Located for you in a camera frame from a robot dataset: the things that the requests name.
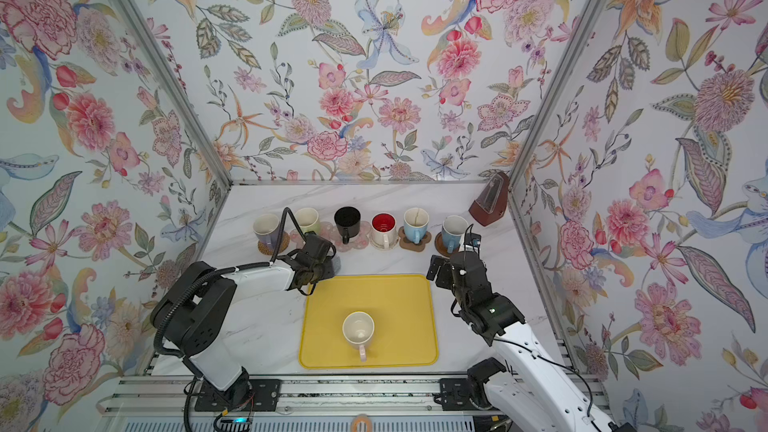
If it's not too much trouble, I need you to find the pink flower coaster front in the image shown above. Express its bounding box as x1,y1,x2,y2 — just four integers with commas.
289,221,335,248

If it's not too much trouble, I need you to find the pink flower coaster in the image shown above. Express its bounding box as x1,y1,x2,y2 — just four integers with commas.
328,221,371,252
289,221,335,248

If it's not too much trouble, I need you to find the green mug white inside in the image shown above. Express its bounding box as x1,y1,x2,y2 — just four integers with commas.
294,207,321,235

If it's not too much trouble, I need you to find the round rattan woven coaster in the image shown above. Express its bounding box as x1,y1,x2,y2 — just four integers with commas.
257,233,291,256

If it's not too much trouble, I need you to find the black mug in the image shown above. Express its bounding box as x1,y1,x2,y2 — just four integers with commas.
334,206,361,244

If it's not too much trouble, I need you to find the purple handle mug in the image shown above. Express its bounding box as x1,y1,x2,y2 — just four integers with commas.
252,214,282,251

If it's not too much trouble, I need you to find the pink handle mug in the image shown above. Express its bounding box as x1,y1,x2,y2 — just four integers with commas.
342,311,375,362

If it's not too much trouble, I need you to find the red inside white mug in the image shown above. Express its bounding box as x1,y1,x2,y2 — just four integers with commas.
370,213,398,246

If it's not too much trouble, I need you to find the multicolour woven round coaster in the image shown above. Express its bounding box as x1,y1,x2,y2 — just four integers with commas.
369,236,400,251

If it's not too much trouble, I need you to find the brown paw print coaster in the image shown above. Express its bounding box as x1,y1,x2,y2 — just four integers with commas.
398,227,432,252

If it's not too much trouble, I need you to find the blue mug row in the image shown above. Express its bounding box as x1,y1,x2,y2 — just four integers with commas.
441,215,469,236

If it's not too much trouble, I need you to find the blue handle mug front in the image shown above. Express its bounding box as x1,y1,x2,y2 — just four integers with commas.
404,207,430,243

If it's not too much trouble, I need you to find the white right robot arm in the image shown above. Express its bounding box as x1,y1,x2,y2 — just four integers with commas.
426,250,635,431

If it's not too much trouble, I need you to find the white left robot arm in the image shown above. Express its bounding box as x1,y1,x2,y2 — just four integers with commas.
151,233,339,396

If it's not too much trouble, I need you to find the round brown wooden coaster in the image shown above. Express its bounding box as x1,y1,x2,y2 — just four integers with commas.
435,232,464,257

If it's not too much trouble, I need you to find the yellow tray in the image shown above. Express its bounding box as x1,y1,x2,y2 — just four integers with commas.
298,274,439,370

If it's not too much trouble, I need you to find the brown wooden metronome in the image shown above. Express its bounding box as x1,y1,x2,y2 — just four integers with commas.
468,172,510,227

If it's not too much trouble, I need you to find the black corrugated cable hose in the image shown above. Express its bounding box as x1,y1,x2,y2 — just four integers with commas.
152,206,310,361

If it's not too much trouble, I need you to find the orange ring tape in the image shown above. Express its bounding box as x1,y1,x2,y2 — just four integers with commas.
350,414,374,432

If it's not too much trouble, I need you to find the aluminium rail base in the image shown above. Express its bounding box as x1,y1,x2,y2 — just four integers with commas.
96,374,519,431

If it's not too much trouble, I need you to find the aluminium corner post left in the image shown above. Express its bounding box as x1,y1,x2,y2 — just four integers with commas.
113,0,233,194

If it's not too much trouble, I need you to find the aluminium corner post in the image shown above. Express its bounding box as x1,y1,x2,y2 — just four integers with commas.
113,0,233,194
510,0,607,189

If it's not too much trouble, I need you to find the aluminium corner post right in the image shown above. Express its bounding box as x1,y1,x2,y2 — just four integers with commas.
510,0,607,189

